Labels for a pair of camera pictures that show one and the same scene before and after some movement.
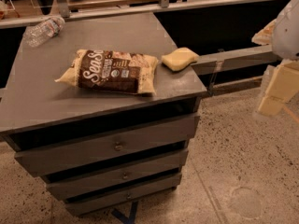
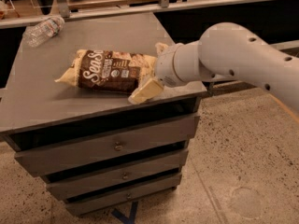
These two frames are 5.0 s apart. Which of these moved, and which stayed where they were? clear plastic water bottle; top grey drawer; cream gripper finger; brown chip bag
Moved: cream gripper finger
Stayed: top grey drawer; clear plastic water bottle; brown chip bag
